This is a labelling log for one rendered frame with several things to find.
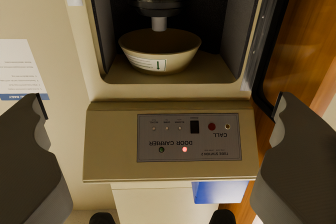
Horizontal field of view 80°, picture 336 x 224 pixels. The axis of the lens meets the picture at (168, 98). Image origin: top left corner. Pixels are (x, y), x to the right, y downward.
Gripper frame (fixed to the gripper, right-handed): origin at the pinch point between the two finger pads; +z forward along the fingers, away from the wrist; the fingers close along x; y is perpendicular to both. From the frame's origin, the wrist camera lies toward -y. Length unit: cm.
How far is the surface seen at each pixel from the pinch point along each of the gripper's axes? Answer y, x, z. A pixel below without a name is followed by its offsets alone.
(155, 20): 1.6, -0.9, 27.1
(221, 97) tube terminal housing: 15.3, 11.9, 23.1
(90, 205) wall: 132, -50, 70
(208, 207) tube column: 57, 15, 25
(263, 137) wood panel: 25.6, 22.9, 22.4
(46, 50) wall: 20, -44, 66
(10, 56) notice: 23, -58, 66
